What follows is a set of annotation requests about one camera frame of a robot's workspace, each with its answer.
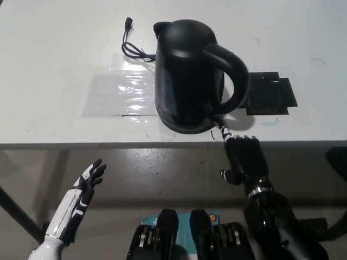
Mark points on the black electric kettle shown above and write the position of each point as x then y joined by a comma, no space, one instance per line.
184,81

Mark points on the transparent plastic sheet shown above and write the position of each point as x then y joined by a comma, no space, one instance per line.
114,92

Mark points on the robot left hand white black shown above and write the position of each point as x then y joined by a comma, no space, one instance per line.
70,208

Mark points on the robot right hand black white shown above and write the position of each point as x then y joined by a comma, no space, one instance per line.
246,159

